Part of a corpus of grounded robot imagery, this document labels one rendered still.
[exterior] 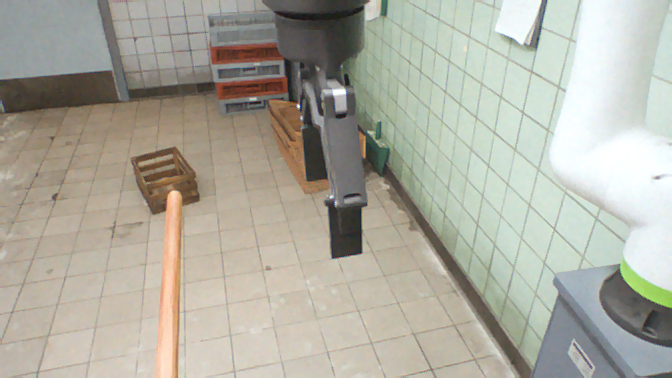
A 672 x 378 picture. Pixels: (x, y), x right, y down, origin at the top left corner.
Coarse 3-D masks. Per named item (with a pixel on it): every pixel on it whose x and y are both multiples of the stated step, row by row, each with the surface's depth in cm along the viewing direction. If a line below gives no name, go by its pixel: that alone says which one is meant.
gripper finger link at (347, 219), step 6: (348, 198) 40; (354, 198) 40; (360, 198) 40; (348, 204) 40; (354, 204) 40; (360, 204) 40; (348, 210) 43; (354, 210) 43; (342, 216) 43; (348, 216) 43; (354, 216) 43; (342, 222) 43; (348, 222) 43; (354, 222) 44; (342, 228) 44; (348, 228) 44; (354, 228) 44; (342, 234) 44
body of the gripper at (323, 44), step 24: (288, 24) 39; (312, 24) 38; (336, 24) 38; (360, 24) 40; (288, 48) 40; (312, 48) 39; (336, 48) 39; (360, 48) 41; (312, 72) 43; (336, 72) 40
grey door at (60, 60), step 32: (0, 0) 389; (32, 0) 395; (64, 0) 401; (96, 0) 407; (0, 32) 401; (32, 32) 407; (64, 32) 413; (96, 32) 419; (0, 64) 413; (32, 64) 419; (64, 64) 426; (96, 64) 432; (0, 96) 425; (32, 96) 432; (64, 96) 439; (96, 96) 446; (128, 96) 452
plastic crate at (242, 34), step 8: (208, 16) 415; (216, 16) 417; (224, 16) 419; (232, 16) 421; (240, 16) 422; (248, 16) 424; (256, 16) 426; (264, 16) 427; (208, 24) 395; (232, 24) 425; (240, 24) 426; (248, 24) 428; (256, 24) 392; (264, 24) 393; (272, 24) 395; (216, 32) 387; (224, 32) 424; (232, 32) 424; (240, 32) 392; (248, 32) 423; (256, 32) 395; (264, 32) 422; (272, 32) 421; (216, 40) 390; (224, 40) 402; (232, 40) 404; (240, 40) 400; (248, 40) 400; (256, 40) 398; (264, 40) 400; (272, 40) 401
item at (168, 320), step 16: (176, 192) 103; (176, 208) 98; (176, 224) 94; (176, 240) 90; (176, 256) 86; (176, 272) 83; (176, 288) 79; (160, 304) 76; (176, 304) 76; (160, 320) 73; (176, 320) 74; (160, 336) 71; (176, 336) 71; (160, 352) 68; (176, 352) 69; (160, 368) 66; (176, 368) 67
